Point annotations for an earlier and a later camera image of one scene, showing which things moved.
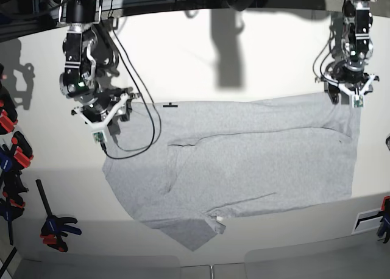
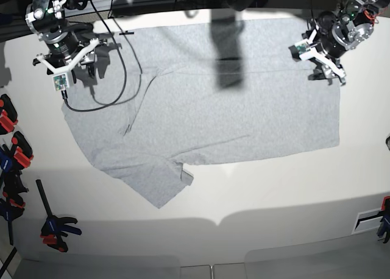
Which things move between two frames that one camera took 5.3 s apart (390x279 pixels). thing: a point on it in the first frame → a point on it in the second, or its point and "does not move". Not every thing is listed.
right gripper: [350, 78] → [325, 55]
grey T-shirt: [178, 165] → [198, 92]
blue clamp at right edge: [384, 227] does not move
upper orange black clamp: [8, 117] does not move
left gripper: [102, 115] → [66, 54]
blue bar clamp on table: [55, 227] does not move
